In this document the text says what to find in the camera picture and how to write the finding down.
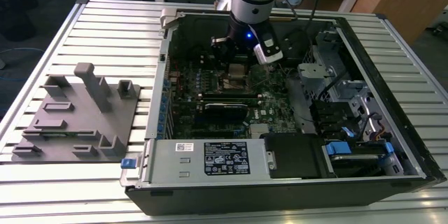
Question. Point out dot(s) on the grey plastic parts rack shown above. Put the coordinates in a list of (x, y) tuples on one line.
[(87, 119)]

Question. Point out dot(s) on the metal CPU socket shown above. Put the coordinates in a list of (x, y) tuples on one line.
[(236, 83)]

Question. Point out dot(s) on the silver chipset heatsink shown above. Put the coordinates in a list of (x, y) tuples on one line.
[(260, 128)]

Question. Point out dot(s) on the blue disk carrier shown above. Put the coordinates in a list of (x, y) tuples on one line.
[(337, 148)]

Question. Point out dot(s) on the silver metal bracket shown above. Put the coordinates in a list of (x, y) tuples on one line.
[(311, 72)]

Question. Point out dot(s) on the green motherboard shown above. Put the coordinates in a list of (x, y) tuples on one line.
[(276, 103)]

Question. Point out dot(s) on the blue plastic clip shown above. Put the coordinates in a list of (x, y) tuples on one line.
[(388, 148)]

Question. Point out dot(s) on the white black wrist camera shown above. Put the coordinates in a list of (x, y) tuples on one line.
[(267, 48)]

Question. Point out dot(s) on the black open PC case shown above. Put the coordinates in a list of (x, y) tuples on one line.
[(280, 200)]

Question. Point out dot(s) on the black hard disk drive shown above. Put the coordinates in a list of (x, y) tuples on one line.
[(353, 166)]

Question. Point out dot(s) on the green RAM stick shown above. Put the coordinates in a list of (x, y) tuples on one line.
[(59, 134)]

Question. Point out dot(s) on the blue case latch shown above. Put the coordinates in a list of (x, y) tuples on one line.
[(127, 163)]

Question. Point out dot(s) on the black graphics card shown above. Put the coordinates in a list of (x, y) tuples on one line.
[(224, 112)]

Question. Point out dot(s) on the black office chair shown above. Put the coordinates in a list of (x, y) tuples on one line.
[(17, 11)]

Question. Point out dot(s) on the silver power supply unit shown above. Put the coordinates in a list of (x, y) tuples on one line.
[(164, 161)]

